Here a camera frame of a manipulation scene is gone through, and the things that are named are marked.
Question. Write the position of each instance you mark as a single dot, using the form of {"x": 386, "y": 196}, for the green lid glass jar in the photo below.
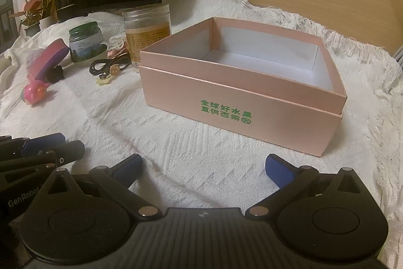
{"x": 85, "y": 48}

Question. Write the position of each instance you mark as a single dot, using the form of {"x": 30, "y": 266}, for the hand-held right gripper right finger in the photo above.
{"x": 277, "y": 171}

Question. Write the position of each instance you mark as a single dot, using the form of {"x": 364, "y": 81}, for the pink cardboard box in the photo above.
{"x": 220, "y": 105}

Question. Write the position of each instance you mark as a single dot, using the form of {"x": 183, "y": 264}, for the small yellow-orange ornament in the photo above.
{"x": 105, "y": 81}

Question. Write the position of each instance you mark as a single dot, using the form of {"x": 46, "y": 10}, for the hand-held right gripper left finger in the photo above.
{"x": 130, "y": 166}

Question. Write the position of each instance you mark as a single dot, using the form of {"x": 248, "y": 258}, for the tall clear plastic jar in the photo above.
{"x": 144, "y": 35}

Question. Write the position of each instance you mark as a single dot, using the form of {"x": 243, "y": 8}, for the pink leaf potted plant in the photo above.
{"x": 31, "y": 12}

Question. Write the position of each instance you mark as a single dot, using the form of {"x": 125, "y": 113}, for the small black clip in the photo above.
{"x": 56, "y": 73}

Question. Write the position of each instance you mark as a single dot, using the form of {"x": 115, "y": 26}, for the green potted plant white pot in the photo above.
{"x": 48, "y": 20}

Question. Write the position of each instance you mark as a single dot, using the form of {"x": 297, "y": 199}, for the white textured blanket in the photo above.
{"x": 110, "y": 130}

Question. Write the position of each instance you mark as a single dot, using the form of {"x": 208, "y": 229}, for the pink satin ribbon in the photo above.
{"x": 118, "y": 51}

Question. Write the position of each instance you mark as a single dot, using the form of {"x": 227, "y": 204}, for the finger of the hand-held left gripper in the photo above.
{"x": 44, "y": 142}
{"x": 67, "y": 150}

